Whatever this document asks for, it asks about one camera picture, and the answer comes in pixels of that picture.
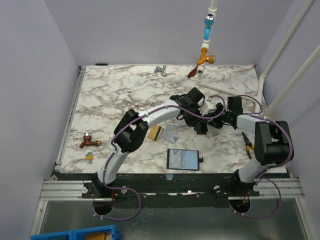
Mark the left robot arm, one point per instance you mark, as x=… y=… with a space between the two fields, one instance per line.
x=132 y=129

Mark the silver grey credit card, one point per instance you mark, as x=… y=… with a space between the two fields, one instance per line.
x=170 y=133

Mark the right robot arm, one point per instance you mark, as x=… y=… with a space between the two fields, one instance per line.
x=273 y=146

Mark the blue plastic bin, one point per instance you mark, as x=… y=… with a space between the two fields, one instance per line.
x=108 y=232

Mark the gold credit card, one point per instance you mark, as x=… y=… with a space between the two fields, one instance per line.
x=155 y=132

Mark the orange pipe valve fitting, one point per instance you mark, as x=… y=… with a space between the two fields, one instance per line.
x=204 y=58

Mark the red handled tool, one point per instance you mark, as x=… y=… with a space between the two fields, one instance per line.
x=193 y=72

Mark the yellow handled pliers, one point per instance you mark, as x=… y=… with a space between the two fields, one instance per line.
x=248 y=144

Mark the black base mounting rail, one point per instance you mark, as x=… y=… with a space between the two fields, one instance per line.
x=180 y=190

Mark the brown brass pipe fitting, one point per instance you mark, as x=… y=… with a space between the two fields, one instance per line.
x=87 y=141

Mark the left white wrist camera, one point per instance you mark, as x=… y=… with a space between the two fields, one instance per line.
x=207 y=107

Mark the silver metal clamp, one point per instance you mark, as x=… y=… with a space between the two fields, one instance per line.
x=161 y=69

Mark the yellow hex key set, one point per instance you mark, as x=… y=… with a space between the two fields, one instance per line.
x=89 y=157

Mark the white PVC pipe frame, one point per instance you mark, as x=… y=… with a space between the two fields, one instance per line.
x=298 y=16

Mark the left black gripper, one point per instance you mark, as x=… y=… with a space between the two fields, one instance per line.
x=191 y=123

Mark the black leather card holder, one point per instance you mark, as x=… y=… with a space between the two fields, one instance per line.
x=190 y=160

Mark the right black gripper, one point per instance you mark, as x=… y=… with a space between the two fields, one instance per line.
x=219 y=116

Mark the small black card stack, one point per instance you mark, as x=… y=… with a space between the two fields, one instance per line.
x=201 y=128

